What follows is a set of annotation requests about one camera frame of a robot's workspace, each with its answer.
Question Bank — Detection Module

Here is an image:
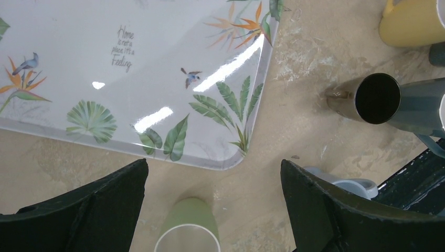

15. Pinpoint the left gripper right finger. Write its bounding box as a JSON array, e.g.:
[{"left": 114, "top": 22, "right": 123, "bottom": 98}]
[{"left": 280, "top": 160, "right": 444, "bottom": 251}]

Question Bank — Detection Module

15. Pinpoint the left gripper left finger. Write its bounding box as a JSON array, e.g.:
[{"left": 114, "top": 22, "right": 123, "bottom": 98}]
[{"left": 1, "top": 159, "right": 149, "bottom": 251}]

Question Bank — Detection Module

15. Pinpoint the light grey mug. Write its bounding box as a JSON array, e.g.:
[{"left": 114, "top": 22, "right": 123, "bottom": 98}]
[{"left": 303, "top": 166, "right": 378, "bottom": 200}]

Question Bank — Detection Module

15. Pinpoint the light green mug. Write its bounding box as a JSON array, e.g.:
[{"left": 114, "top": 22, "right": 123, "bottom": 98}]
[{"left": 154, "top": 197, "right": 221, "bottom": 251}]

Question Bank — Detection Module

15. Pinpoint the brown small mug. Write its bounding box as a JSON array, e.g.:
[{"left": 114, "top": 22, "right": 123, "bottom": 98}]
[{"left": 324, "top": 73, "right": 401, "bottom": 124}]

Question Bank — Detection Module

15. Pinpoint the dark grey mug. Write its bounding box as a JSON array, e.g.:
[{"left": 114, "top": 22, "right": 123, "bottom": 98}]
[{"left": 388, "top": 78, "right": 444, "bottom": 158}]

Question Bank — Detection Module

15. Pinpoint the yellow mug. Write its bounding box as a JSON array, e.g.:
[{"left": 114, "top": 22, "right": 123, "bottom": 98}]
[{"left": 378, "top": 0, "right": 444, "bottom": 47}]

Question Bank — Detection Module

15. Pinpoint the leaf pattern serving tray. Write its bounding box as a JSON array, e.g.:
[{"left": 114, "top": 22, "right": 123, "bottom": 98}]
[{"left": 1, "top": 1, "right": 284, "bottom": 171}]

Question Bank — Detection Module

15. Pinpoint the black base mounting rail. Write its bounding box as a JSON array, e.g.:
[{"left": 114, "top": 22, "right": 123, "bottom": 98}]
[{"left": 373, "top": 149, "right": 444, "bottom": 217}]

